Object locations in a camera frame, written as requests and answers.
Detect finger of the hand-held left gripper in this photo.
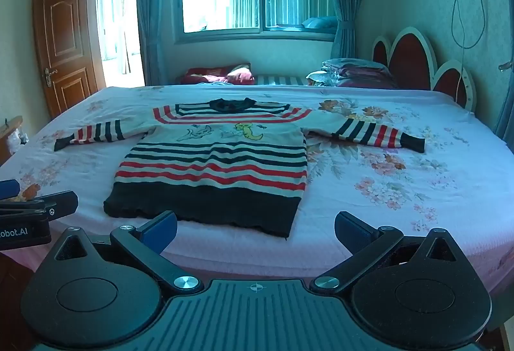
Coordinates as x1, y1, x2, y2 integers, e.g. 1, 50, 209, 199
0, 180, 21, 201
0, 190, 79, 220

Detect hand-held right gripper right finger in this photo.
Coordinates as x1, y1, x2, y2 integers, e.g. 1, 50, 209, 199
311, 210, 460, 293

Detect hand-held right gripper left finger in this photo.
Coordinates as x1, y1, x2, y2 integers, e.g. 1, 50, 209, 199
54, 210, 203, 293

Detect striped knit sweater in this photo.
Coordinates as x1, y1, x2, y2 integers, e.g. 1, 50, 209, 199
54, 98, 426, 241

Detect wooden furniture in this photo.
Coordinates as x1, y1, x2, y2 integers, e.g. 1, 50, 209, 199
0, 115, 25, 167

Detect bed with floral sheet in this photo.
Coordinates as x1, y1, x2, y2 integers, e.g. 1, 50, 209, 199
0, 84, 514, 295

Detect brown wooden door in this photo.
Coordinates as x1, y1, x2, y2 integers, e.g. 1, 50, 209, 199
33, 0, 107, 120

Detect folded floral quilt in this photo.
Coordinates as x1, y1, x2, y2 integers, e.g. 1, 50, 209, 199
306, 70, 339, 87

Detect folded maroon and grey quilts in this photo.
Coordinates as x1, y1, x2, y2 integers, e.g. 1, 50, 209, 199
322, 58, 399, 90

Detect striped mattress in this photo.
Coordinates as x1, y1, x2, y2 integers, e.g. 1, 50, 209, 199
254, 74, 311, 87

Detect red pillow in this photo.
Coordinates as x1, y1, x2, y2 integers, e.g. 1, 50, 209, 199
179, 63, 256, 86

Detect blue cushion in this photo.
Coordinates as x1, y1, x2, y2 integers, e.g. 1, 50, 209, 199
301, 16, 338, 31

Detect white charging cable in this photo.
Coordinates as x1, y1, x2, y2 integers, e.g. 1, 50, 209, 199
450, 0, 489, 103

